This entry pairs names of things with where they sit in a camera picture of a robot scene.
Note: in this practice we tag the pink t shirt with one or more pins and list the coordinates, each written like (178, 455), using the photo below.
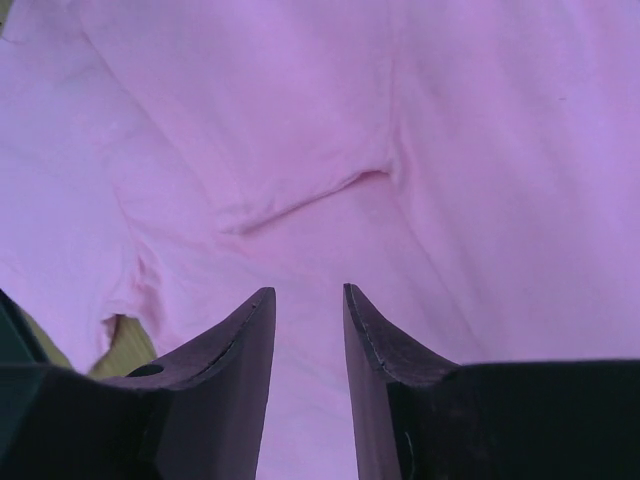
(473, 166)

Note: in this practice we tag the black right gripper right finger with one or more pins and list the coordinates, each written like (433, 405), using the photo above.
(417, 415)

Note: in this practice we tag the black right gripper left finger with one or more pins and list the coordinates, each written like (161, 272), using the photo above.
(195, 413)

